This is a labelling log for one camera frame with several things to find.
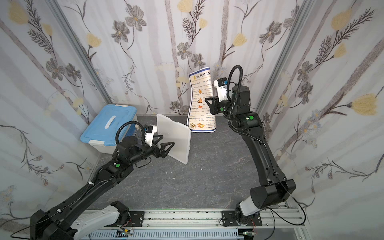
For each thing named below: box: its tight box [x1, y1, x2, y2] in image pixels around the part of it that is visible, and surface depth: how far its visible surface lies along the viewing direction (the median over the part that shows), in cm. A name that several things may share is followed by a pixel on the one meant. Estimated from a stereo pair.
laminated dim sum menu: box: [187, 67, 217, 133], surface depth 71 cm
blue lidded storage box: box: [80, 104, 137, 146], surface depth 93 cm
